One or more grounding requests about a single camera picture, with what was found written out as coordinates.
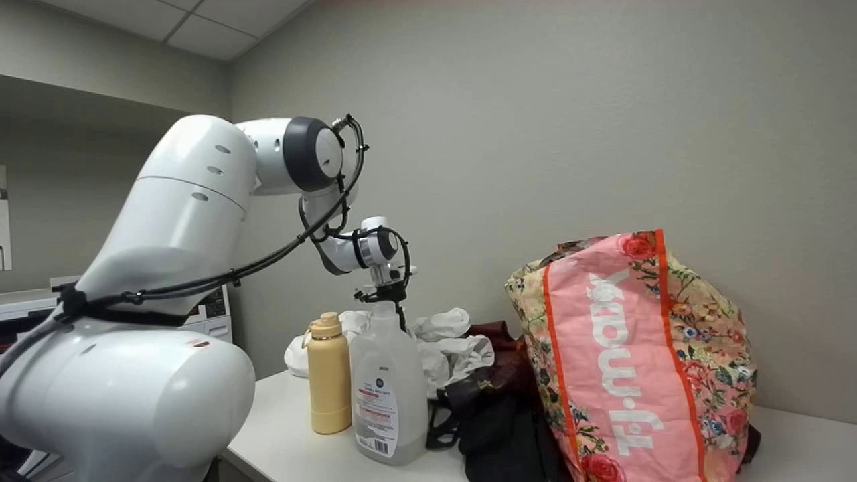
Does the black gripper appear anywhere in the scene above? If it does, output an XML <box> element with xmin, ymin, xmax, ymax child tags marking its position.
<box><xmin>353</xmin><ymin>278</ymin><xmax>412</xmax><ymax>335</ymax></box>

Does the white cloth garment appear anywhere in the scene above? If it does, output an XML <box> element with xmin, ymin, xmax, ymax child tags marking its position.
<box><xmin>280</xmin><ymin>305</ymin><xmax>497</xmax><ymax>398</ymax></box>

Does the translucent plastic jug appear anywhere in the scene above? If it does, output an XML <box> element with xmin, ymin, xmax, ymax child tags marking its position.
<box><xmin>346</xmin><ymin>303</ymin><xmax>430</xmax><ymax>467</ymax></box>

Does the tan yellow bottle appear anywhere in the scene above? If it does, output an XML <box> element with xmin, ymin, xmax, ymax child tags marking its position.
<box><xmin>304</xmin><ymin>307</ymin><xmax>353</xmax><ymax>439</ymax></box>

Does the dark red cloth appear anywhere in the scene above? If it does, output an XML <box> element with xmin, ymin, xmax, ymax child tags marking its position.
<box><xmin>464</xmin><ymin>318</ymin><xmax>539</xmax><ymax>397</ymax></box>

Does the white box appliance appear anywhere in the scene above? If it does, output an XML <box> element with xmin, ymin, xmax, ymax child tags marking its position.
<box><xmin>181</xmin><ymin>282</ymin><xmax>236</xmax><ymax>348</ymax></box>

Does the pink floral tote bag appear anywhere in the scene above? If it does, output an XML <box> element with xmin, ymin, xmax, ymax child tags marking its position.
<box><xmin>503</xmin><ymin>228</ymin><xmax>762</xmax><ymax>482</ymax></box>

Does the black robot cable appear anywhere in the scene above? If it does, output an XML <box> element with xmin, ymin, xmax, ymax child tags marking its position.
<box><xmin>0</xmin><ymin>111</ymin><xmax>416</xmax><ymax>358</ymax></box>

